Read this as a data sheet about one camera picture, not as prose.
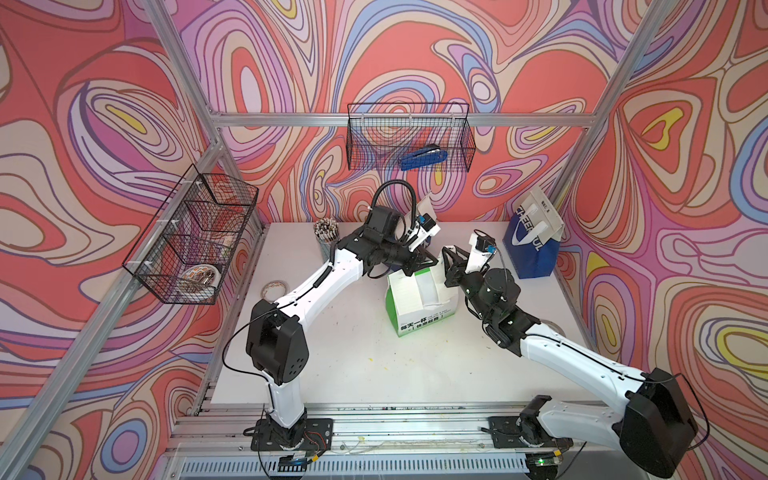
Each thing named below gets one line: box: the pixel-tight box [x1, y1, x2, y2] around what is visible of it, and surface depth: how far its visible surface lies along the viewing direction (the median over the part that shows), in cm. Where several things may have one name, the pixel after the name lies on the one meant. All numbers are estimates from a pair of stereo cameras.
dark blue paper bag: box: [503, 185, 565, 280], surface depth 97 cm
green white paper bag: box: [385, 252, 459, 338], surface depth 80 cm
